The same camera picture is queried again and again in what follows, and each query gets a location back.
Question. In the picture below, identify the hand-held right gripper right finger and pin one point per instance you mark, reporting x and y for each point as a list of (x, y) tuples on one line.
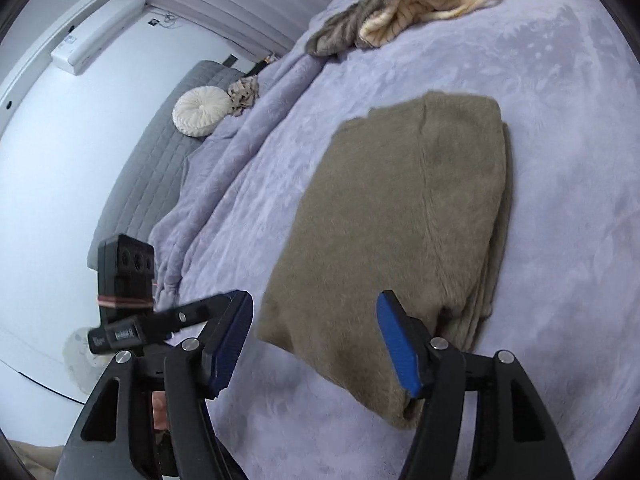
[(400, 350)]

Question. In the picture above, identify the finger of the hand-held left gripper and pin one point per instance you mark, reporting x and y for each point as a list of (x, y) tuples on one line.
[(195, 312)]

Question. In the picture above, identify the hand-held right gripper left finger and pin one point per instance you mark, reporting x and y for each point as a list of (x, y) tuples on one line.
[(227, 345)]

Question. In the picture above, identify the brown knit sweater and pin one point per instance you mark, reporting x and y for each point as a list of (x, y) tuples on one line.
[(400, 210)]

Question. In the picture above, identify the grey quilted mattress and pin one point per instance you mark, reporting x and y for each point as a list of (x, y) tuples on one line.
[(150, 160)]

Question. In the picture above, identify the lavender fleece blanket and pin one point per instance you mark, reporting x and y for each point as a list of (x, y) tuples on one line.
[(550, 310)]

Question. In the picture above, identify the white round cushion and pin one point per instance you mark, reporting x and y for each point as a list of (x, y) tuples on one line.
[(200, 111)]

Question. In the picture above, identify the patterned beige cloth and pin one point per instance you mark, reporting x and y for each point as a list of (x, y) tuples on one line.
[(244, 95)]

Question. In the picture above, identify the white air conditioner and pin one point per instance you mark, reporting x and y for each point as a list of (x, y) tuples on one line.
[(95, 35)]

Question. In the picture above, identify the grey-brown garment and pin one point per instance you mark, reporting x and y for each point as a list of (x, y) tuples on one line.
[(345, 25)]

